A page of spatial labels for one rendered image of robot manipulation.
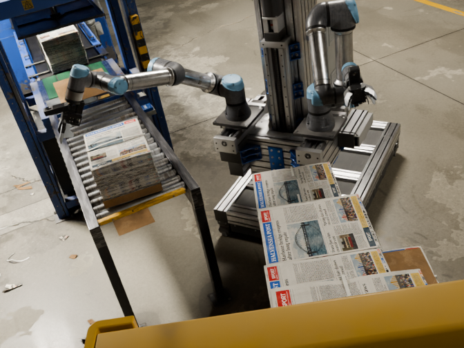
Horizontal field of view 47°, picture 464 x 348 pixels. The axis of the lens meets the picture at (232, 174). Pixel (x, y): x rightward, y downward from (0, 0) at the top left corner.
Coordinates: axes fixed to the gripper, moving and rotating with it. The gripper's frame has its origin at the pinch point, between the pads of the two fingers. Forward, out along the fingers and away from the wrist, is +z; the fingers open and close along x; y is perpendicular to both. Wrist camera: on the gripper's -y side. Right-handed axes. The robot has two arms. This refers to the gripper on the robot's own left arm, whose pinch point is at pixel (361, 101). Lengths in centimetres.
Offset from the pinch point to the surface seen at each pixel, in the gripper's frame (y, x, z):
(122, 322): -68, 40, 154
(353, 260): 15, 16, 70
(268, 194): 35, 47, 1
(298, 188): 36.6, 33.5, -0.6
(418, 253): 66, -10, 23
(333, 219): 14, 20, 50
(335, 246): 14, 21, 63
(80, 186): 25, 143, -25
